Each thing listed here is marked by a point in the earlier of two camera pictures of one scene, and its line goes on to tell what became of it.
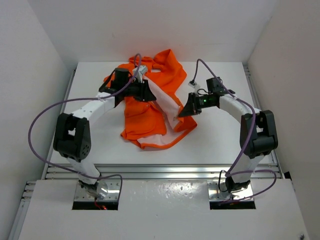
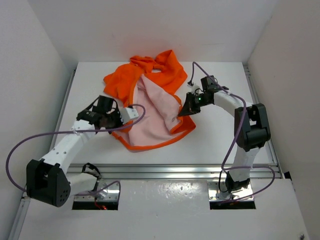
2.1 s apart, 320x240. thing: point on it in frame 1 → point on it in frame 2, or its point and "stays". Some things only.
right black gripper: [192, 108] stays
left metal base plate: [109, 190] stays
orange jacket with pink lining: [154, 113] stays
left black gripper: [145, 94] → [117, 113]
